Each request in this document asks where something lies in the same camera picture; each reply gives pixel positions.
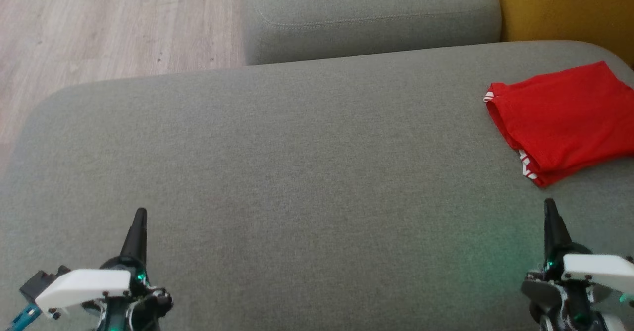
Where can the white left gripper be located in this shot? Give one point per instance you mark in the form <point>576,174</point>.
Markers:
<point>84,286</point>

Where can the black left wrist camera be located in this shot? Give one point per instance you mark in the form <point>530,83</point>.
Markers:
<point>37,284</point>

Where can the yellow cushion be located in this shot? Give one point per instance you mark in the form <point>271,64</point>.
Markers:
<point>569,9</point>

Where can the red basketball jersey with number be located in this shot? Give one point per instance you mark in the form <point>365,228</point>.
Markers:
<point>569,113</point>

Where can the grey fabric sofa section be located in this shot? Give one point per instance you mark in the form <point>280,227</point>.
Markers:
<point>371,14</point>

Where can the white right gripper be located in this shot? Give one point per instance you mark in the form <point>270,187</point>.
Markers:
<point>599,267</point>

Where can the grey fabric sofa seat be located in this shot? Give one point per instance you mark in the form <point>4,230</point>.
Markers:
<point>297,172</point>

